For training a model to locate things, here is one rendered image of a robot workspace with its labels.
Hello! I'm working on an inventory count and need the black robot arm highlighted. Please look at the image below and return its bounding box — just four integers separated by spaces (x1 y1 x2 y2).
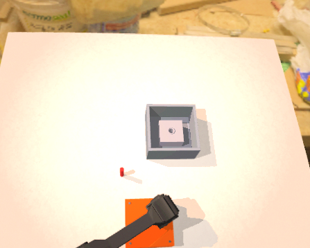
76 193 180 248

